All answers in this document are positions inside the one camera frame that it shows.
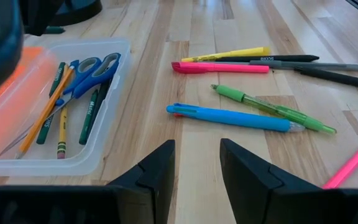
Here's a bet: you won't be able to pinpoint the yellow highlighter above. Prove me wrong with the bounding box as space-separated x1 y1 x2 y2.
181 46 272 63

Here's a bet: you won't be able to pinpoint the pink pencil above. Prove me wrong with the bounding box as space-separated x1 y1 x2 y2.
321 139 358 190

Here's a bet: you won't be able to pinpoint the yellow pencil with eraser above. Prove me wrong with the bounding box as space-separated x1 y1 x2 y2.
57 105 69 160

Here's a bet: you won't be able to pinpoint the clear plastic supply box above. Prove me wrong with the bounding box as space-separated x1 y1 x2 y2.
0 37 133 177

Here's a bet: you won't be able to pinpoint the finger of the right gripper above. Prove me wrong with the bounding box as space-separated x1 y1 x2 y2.
19 0 65 37

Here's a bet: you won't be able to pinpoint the slim black pen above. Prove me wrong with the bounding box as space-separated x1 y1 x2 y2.
85 79 113 138

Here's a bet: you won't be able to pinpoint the black marker pen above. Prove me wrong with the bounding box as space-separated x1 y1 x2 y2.
216 54 320 63

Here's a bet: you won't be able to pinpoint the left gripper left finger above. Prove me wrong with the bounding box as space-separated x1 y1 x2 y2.
107 139 177 224

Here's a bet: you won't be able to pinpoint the green ballpoint pen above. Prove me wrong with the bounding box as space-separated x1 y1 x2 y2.
210 83 337 135

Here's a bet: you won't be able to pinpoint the orange pencil blue eraser cap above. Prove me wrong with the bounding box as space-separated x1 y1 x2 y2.
16 63 76 159

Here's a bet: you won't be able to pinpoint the thick matte black pen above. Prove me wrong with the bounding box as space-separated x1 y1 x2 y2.
294 67 358 92

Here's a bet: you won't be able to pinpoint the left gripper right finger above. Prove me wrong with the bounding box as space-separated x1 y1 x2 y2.
219 138 324 224

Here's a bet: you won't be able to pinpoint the blue handled scissors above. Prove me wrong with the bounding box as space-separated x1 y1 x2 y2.
0 52 122 157

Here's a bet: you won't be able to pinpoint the pink highlighter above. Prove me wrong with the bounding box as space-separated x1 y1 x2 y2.
170 61 270 75

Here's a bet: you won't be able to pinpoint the blue pen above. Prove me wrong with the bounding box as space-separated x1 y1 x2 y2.
165 103 306 133

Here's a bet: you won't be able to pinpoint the grey capped pen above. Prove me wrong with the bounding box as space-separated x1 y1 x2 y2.
203 60 252 67
249 59 358 73

